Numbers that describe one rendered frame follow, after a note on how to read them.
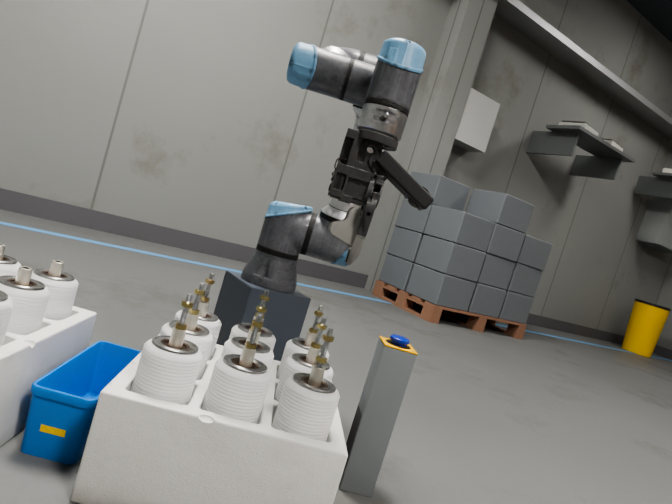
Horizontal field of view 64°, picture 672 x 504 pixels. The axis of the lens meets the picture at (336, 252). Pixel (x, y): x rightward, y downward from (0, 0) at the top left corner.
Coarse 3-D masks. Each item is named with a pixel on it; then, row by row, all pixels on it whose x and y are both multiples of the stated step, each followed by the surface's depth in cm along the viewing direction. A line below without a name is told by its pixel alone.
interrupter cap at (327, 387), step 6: (294, 378) 88; (300, 378) 89; (306, 378) 91; (324, 378) 93; (300, 384) 87; (306, 384) 87; (324, 384) 90; (330, 384) 91; (312, 390) 86; (318, 390) 86; (324, 390) 87; (330, 390) 87
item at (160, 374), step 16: (144, 352) 84; (160, 352) 83; (144, 368) 84; (160, 368) 83; (176, 368) 83; (192, 368) 85; (144, 384) 83; (160, 384) 83; (176, 384) 84; (192, 384) 87; (176, 400) 84
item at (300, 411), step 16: (288, 384) 87; (288, 400) 86; (304, 400) 85; (320, 400) 85; (336, 400) 87; (288, 416) 86; (304, 416) 85; (320, 416) 86; (304, 432) 85; (320, 432) 87
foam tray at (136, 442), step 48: (96, 432) 80; (144, 432) 81; (192, 432) 81; (240, 432) 82; (288, 432) 85; (336, 432) 91; (96, 480) 81; (144, 480) 81; (192, 480) 82; (240, 480) 82; (288, 480) 83; (336, 480) 84
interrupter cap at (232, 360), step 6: (228, 354) 90; (234, 354) 91; (228, 360) 87; (234, 360) 89; (258, 360) 92; (234, 366) 85; (240, 366) 86; (252, 366) 89; (258, 366) 89; (264, 366) 90; (246, 372) 85; (252, 372) 85; (258, 372) 86; (264, 372) 87
